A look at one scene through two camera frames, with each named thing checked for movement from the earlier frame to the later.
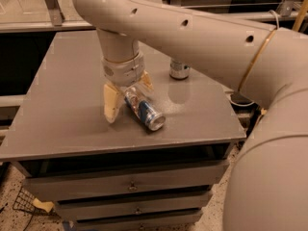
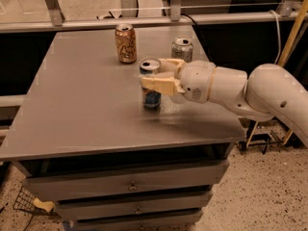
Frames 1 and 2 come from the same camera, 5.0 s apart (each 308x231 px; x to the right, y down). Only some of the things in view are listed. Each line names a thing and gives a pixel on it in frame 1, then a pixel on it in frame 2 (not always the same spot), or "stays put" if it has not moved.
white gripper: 124,71 → 196,79
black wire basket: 25,202 stays put
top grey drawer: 131,181 stays put
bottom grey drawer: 166,221 stays put
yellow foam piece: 44,205 stays put
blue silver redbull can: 148,115 → 151,98
